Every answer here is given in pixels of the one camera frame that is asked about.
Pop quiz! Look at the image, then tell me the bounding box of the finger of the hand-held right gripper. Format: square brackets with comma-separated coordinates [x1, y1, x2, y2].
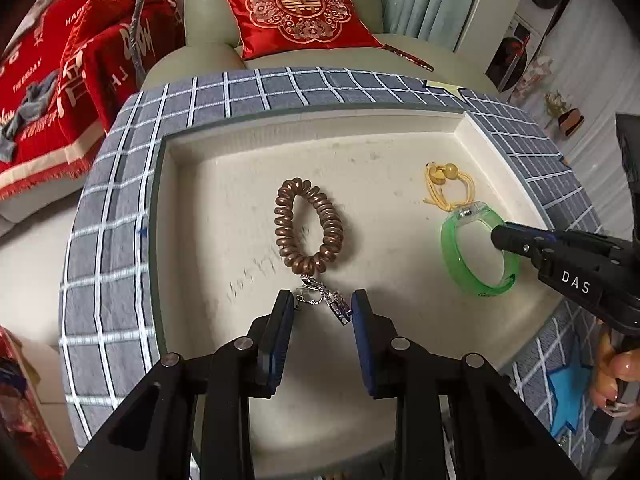
[502, 223, 608, 241]
[490, 225, 548, 263]

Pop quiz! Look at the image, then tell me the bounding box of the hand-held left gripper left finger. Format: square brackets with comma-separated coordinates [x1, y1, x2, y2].
[62, 289, 296, 480]

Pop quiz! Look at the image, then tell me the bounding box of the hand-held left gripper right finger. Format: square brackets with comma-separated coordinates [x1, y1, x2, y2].
[350, 289, 576, 480]

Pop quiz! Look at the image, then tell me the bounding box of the silver rhinestone charm clip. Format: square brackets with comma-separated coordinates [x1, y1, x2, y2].
[294, 274, 354, 327]

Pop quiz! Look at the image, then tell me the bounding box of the green translucent bangle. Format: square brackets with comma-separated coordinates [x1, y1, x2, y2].
[440, 201, 521, 298]

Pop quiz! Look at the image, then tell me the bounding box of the cream jewelry tray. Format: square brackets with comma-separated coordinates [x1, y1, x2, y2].
[150, 109, 563, 480]

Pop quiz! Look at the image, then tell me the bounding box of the person's right hand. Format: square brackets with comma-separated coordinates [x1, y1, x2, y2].
[592, 332, 640, 422]

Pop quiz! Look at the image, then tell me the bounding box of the brown and black ornament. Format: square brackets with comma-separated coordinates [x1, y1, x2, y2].
[557, 107, 586, 137]

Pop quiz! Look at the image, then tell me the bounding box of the gold dried flower decoration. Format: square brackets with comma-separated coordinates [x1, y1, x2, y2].
[542, 90, 568, 128]

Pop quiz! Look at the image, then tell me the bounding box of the pink and white decoration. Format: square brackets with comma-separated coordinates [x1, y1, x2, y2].
[515, 52, 554, 101]

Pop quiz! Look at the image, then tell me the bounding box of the red folded fan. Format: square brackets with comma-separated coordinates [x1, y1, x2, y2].
[384, 44, 435, 72]

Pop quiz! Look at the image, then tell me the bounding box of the red printed bag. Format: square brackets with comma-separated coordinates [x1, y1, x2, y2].
[0, 327, 68, 480]

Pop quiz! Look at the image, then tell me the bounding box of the light grey sofa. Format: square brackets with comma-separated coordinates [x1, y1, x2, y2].
[0, 172, 103, 241]

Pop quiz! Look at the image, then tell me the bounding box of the red embroidered cushion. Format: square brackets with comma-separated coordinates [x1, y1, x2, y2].
[219, 0, 387, 61]

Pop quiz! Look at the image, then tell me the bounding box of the grey crumpled cloth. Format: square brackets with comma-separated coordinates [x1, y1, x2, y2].
[0, 71, 62, 161]

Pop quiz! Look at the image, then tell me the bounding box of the green leather armchair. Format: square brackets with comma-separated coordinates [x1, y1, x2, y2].
[142, 0, 501, 97]

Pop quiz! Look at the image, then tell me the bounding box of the silver tinsel-wrapped pole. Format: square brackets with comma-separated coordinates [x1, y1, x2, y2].
[126, 0, 162, 79]

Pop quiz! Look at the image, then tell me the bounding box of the sofa with red blanket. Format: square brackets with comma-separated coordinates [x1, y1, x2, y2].
[0, 0, 187, 202]

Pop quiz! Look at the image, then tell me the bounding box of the printed photo pillow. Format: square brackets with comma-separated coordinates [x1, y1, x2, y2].
[15, 0, 57, 41]

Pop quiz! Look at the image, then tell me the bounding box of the yellow cord with gold beads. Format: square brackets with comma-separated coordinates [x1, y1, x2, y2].
[422, 161, 483, 211]

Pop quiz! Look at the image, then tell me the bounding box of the brown spiral hair tie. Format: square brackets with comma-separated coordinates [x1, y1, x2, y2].
[274, 177, 344, 276]

